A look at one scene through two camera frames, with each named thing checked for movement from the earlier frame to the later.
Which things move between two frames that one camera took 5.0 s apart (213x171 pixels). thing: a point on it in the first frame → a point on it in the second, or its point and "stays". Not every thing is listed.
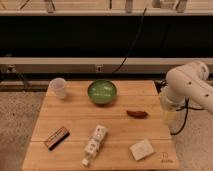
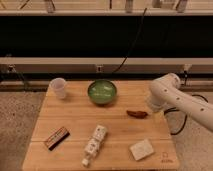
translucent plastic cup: [58, 85] stays
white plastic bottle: [93, 146] stays
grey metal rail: [93, 64] stays
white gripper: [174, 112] → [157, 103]
